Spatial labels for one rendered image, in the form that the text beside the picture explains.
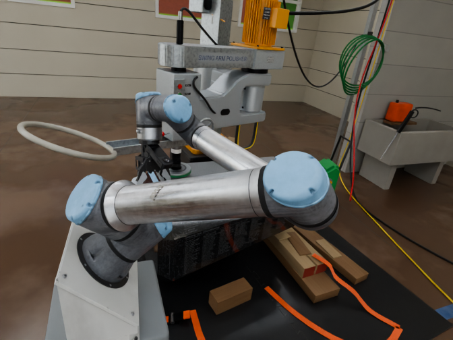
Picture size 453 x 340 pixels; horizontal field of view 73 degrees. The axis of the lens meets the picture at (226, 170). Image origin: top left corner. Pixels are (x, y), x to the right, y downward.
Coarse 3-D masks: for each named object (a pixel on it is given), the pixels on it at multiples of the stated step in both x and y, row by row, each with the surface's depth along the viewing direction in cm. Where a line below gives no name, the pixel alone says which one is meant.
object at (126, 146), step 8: (112, 144) 184; (120, 144) 188; (128, 144) 191; (136, 144) 183; (160, 144) 194; (168, 144) 197; (176, 144) 201; (184, 144) 206; (120, 152) 178; (128, 152) 181; (136, 152) 185
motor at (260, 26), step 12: (252, 0) 203; (264, 0) 201; (276, 0) 204; (252, 12) 205; (264, 12) 199; (276, 12) 199; (288, 12) 205; (252, 24) 206; (264, 24) 207; (276, 24) 202; (252, 36) 211; (264, 36) 208; (252, 48) 207; (264, 48) 208; (276, 48) 215
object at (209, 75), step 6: (198, 72) 271; (204, 72) 268; (210, 72) 267; (216, 72) 259; (222, 72) 253; (204, 78) 270; (210, 78) 269; (216, 78) 260; (204, 84) 272; (210, 84) 271
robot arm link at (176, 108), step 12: (156, 96) 103; (168, 96) 99; (180, 96) 98; (156, 108) 100; (168, 108) 97; (180, 108) 99; (156, 120) 105; (168, 120) 101; (180, 120) 99; (192, 120) 105
